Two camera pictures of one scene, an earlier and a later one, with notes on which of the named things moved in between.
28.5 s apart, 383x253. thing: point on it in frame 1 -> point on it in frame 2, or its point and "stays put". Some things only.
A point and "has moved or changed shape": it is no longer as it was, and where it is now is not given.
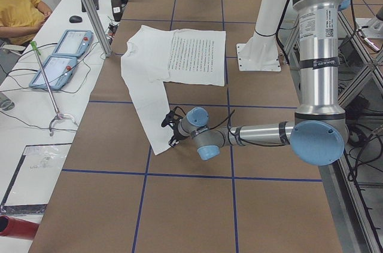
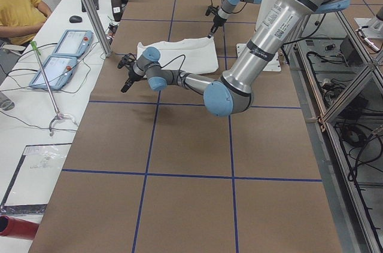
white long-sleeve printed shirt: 152,56 has moved or changed shape
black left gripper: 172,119 -> 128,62
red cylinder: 16,227 stays put
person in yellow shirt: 22,12 stays put
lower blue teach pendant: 58,70 stays put
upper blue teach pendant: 74,43 stays put
